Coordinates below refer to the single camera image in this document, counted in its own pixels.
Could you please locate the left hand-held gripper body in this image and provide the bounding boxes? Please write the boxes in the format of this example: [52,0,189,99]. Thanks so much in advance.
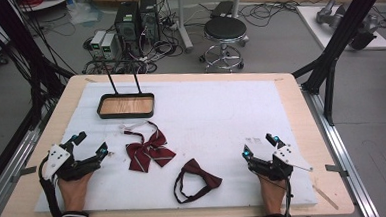
[41,141,103,183]

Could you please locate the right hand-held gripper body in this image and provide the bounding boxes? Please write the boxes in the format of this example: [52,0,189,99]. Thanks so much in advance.
[247,142,315,184]

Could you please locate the striped dark red bow tie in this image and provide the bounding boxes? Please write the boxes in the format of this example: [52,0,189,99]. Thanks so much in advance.
[119,118,178,175]

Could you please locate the black rack with wooden base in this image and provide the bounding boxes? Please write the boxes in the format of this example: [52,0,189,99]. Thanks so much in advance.
[93,57,156,122]

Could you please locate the person's left hand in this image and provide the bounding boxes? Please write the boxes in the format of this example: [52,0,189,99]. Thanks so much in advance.
[56,171,97,214]

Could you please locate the person's right hand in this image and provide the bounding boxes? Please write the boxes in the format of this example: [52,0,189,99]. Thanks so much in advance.
[258,174,290,217]

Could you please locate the wooden table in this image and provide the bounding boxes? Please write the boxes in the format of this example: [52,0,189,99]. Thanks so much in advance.
[0,60,356,217]

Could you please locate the white foam mat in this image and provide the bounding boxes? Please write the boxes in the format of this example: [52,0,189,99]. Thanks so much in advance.
[28,70,319,217]

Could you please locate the thin wooden stick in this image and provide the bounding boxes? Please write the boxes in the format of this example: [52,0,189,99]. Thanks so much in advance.
[312,183,341,212]

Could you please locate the white power supply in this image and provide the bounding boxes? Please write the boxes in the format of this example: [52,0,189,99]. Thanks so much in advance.
[99,32,121,61]
[89,29,109,60]

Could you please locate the large black computer tower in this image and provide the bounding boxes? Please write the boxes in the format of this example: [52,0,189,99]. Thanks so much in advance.
[112,0,143,58]

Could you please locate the black round stool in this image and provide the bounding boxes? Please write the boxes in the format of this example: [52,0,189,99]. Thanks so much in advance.
[196,13,252,74]

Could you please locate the white floor board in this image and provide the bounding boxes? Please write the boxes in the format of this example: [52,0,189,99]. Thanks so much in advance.
[295,0,386,55]

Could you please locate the slim black computer tower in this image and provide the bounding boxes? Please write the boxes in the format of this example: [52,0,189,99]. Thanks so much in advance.
[137,0,162,44]

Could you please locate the white round table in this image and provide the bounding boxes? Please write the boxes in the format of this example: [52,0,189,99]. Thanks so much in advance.
[17,0,76,14]

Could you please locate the flat black box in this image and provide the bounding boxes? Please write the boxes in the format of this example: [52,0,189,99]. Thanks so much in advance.
[208,0,236,19]

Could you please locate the grey metal bracket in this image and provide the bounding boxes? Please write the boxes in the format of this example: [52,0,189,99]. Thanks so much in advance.
[9,165,40,184]
[324,162,350,180]

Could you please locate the left hand-held gripper cable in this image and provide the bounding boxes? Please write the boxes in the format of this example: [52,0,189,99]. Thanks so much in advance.
[36,154,64,217]

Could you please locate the hand-held gripper cable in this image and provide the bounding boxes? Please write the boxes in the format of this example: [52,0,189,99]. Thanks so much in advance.
[250,166,295,217]
[36,154,64,217]

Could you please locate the right hand-held gripper cable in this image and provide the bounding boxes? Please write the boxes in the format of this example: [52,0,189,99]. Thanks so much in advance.
[250,166,295,217]

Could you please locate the aluminium rail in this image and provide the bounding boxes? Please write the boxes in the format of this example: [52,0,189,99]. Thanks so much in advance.
[300,81,382,217]
[0,125,48,217]

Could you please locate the black frame with cables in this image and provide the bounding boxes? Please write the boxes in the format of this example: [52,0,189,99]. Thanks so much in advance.
[0,0,80,134]

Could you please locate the tangle of floor cables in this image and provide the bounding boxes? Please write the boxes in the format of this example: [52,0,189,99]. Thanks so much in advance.
[77,0,187,78]

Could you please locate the black frame post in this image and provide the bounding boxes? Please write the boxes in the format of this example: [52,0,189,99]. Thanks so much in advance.
[287,0,386,129]

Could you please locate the loose black floor cables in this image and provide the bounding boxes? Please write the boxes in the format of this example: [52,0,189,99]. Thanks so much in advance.
[237,0,312,29]

